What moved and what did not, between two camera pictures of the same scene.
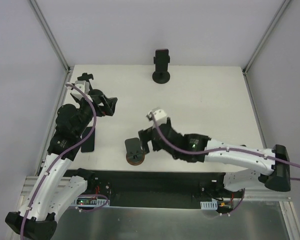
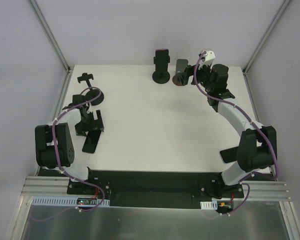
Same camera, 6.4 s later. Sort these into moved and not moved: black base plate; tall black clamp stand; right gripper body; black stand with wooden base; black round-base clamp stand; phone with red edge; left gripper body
Moved: right gripper body; left gripper body; black stand with wooden base
Not moved: phone with red edge; black round-base clamp stand; black base plate; tall black clamp stand
